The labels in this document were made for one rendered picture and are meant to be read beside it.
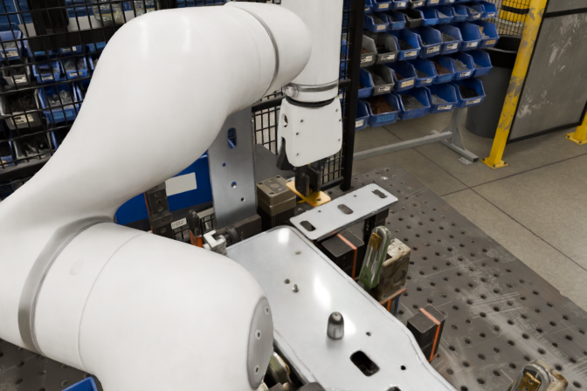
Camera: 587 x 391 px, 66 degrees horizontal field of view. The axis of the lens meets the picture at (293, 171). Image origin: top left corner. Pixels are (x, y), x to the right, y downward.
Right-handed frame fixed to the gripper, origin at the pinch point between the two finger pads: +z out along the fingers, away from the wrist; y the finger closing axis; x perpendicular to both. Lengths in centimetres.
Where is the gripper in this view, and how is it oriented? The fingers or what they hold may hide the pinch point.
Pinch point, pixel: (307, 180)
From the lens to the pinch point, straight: 76.9
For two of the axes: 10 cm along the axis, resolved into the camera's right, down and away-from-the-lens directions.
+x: -5.8, -4.2, 7.0
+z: 0.0, 8.6, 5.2
